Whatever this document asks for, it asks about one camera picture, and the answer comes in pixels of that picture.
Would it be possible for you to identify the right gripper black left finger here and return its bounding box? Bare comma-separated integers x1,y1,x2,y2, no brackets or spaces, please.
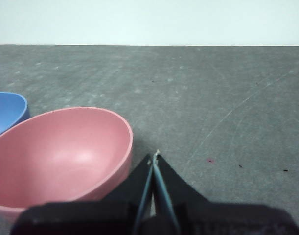
102,153,154,235

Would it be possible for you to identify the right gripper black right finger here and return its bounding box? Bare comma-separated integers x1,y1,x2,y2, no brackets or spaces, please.
154,149,211,235

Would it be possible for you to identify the red ribbed bowl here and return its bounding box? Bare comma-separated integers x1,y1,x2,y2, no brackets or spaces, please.
0,106,134,216

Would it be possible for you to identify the blue ribbed bowl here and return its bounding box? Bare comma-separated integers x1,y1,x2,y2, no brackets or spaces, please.
0,91,31,141

